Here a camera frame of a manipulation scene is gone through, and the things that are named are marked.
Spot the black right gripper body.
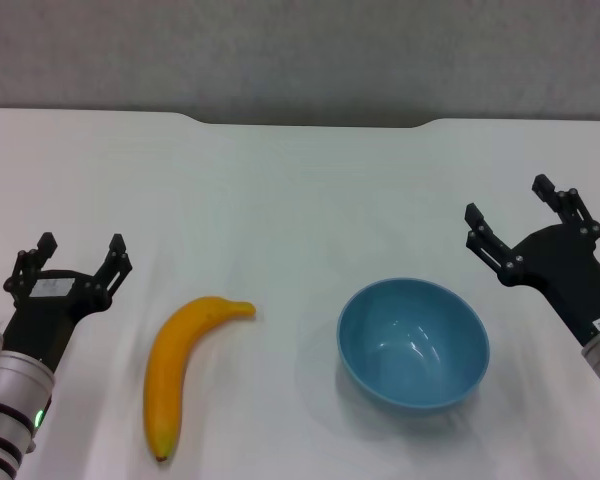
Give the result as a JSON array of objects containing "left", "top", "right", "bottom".
[{"left": 514, "top": 224, "right": 600, "bottom": 347}]

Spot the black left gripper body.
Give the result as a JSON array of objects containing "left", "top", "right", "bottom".
[{"left": 2, "top": 269, "right": 104, "bottom": 374}]

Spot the yellow banana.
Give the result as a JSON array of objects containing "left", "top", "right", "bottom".
[{"left": 143, "top": 295, "right": 257, "bottom": 462}]

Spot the blue plastic bowl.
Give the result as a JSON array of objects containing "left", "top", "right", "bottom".
[{"left": 336, "top": 277, "right": 491, "bottom": 414}]

